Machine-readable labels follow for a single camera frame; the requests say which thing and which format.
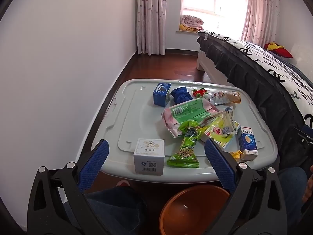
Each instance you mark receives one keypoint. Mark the orange plastic bin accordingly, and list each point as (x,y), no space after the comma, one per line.
(181,200)

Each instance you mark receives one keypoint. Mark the green snack packet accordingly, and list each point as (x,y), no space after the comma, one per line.
(184,151)

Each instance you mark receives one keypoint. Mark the grey plastic bin lid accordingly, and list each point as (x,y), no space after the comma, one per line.
(137,117)

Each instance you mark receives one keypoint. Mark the pink and green packaging bag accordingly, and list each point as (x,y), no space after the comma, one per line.
(185,112)

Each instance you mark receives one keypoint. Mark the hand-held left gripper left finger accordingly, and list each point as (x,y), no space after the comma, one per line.
(94,164)

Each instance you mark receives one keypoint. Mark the white square box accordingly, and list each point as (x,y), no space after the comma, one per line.
(149,156)

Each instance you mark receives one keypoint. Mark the white bed frame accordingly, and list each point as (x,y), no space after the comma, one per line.
(207,63)

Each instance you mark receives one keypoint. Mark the crumpled blue cloth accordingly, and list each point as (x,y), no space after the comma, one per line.
(181,95)

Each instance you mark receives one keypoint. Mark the small yellow plastic piece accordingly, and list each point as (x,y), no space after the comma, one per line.
(235,155)

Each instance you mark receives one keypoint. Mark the person's right leg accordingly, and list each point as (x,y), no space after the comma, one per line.
(292,188)

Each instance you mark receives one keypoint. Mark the person's left leg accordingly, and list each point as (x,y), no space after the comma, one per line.
(115,208)

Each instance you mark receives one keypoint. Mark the small blue carton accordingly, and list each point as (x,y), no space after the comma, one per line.
(160,95)

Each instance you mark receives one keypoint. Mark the pink slipper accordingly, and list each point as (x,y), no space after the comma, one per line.
(123,183)

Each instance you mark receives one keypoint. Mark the white and blue medicine box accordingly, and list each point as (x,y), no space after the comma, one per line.
(248,139)

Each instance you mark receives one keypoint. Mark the white and orange snack pouch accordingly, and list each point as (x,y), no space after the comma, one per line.
(223,97)

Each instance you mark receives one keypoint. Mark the person's right hand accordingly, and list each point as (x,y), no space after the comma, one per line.
(308,186)

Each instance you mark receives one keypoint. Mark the clear plastic wrapper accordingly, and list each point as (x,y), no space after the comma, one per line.
(228,120)

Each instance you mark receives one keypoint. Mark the striped yellow-green medicine box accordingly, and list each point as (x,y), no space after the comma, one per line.
(226,142)

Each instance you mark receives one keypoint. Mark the yellow cushion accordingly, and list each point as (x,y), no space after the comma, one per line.
(187,28)

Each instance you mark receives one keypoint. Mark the red and yellow pillow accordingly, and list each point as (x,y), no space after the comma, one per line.
(277,49)

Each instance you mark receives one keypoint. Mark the pink patterned curtain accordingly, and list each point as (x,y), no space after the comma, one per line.
(260,12)
(150,17)

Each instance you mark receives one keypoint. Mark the folded pink blanket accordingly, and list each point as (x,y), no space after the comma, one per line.
(192,20)

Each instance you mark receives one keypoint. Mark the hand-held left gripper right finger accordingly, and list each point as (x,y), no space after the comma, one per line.
(220,164)

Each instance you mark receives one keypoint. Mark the person's leg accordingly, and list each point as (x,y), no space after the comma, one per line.
(115,208)
(292,188)

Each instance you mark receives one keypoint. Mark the red and green toy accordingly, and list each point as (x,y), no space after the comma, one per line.
(199,93)

